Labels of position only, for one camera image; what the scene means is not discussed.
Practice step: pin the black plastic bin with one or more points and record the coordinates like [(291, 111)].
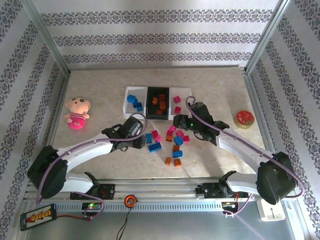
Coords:
[(150, 112)]

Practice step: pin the black yellow power board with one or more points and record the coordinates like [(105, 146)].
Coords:
[(37, 217)]

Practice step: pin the aluminium side rail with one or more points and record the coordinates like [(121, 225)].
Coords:
[(53, 125), (264, 120)]

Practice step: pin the orange black round device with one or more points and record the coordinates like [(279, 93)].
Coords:
[(130, 200)]

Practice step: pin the white plastic bin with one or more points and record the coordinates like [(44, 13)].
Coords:
[(128, 110), (185, 96)]

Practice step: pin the aluminium frame post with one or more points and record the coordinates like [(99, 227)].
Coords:
[(47, 37), (266, 37)]

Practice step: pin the aluminium back rail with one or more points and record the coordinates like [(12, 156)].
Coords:
[(150, 66)]

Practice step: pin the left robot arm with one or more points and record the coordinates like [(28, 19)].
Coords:
[(82, 150)]

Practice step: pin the plush doll pink striped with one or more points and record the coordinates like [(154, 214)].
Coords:
[(76, 112)]

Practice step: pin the long blue lego brick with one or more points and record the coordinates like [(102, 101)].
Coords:
[(154, 147)]

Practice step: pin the small board green light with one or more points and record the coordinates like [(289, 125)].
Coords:
[(91, 206)]

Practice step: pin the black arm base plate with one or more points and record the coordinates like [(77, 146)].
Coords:
[(207, 191), (107, 191)]

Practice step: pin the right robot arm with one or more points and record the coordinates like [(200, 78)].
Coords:
[(240, 147)]

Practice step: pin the round red gold tin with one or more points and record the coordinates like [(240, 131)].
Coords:
[(244, 118)]

